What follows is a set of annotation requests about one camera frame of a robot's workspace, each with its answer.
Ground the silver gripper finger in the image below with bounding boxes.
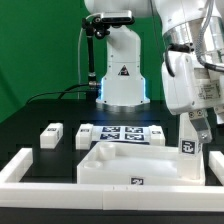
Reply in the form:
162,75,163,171
188,109,212,144

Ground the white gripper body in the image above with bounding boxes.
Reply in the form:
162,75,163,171
161,51,224,115

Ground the white desk top tray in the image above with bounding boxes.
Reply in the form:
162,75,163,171
77,142,205,186

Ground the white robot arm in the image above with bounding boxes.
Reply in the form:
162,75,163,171
84,0,224,143

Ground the fiducial marker sheet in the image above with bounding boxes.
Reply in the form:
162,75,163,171
92,126,149,144

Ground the white U-shaped fence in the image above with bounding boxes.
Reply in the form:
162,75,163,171
0,148,224,212

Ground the silver camera on mount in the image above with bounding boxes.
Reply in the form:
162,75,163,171
100,10,133,24

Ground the black cable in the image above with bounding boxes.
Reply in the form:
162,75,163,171
25,83,101,106

